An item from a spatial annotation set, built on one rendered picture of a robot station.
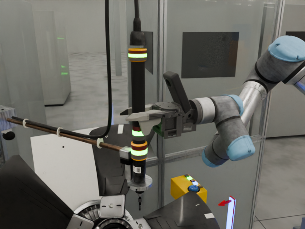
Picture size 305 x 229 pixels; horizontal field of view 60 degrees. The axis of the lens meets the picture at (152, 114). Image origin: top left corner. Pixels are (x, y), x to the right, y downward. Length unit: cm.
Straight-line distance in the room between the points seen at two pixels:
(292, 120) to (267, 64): 394
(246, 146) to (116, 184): 39
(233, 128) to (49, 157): 67
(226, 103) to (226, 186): 137
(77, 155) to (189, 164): 91
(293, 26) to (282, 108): 125
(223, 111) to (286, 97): 397
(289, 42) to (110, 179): 73
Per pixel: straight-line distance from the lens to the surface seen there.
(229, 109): 78
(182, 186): 125
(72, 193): 105
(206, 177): 192
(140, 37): 63
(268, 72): 103
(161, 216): 90
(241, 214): 237
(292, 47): 101
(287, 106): 478
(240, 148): 75
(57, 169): 106
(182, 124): 73
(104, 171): 87
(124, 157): 73
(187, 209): 94
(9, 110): 111
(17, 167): 79
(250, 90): 103
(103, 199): 86
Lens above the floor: 175
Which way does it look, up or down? 18 degrees down
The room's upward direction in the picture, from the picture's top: straight up
